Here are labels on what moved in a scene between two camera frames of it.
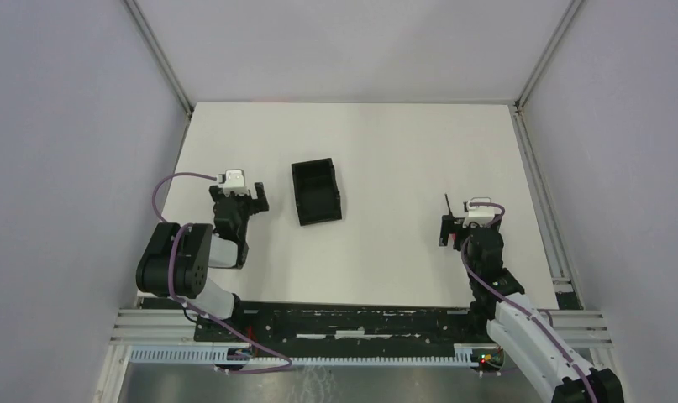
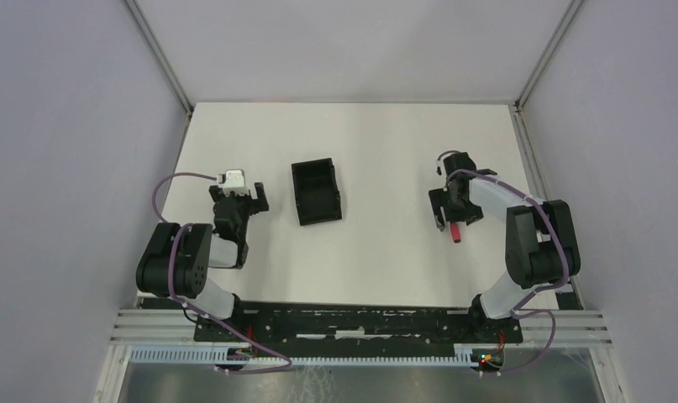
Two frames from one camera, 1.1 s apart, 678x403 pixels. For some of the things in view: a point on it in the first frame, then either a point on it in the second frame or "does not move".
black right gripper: (448, 227) -> (438, 198)
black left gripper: (257, 205) does not move
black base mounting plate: (343, 323) does not move
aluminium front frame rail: (587, 328) does not move
